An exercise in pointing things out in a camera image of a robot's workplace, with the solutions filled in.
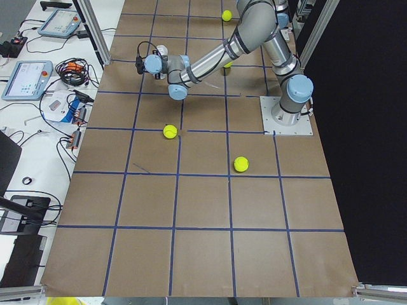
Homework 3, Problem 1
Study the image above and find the tennis ball front left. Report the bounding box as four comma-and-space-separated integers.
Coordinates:
233, 156, 249, 173

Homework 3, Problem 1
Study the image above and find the tennis ball near base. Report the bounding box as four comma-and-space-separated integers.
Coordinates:
223, 62, 233, 69
221, 10, 233, 22

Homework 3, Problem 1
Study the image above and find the black monitor stand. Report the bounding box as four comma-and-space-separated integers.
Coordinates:
1, 133, 50, 235

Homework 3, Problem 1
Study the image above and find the aluminium frame post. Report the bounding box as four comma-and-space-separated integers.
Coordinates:
300, 0, 340, 69
72, 0, 111, 69

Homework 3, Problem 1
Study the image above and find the near teach pendant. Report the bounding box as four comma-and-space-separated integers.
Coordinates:
1, 60, 53, 101

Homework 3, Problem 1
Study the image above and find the teach pendant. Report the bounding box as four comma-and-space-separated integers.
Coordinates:
1, 60, 53, 101
38, 9, 81, 38

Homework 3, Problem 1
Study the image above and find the grey connector block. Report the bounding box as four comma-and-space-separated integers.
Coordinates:
66, 130, 81, 150

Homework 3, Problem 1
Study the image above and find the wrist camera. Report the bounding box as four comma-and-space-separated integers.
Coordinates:
135, 55, 145, 75

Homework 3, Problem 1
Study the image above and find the white blue box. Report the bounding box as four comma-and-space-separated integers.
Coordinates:
40, 90, 80, 123

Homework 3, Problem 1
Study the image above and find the far teach pendant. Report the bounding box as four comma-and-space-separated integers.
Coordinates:
38, 9, 81, 38

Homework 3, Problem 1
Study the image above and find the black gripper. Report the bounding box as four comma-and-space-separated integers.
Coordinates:
152, 50, 165, 79

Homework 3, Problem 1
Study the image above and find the tennis ball at centre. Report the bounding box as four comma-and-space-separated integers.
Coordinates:
163, 125, 178, 139

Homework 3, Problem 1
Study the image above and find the coiled black cable bundle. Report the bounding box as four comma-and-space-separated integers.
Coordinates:
55, 57, 99, 87

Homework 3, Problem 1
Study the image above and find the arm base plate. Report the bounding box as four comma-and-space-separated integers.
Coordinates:
259, 96, 314, 136

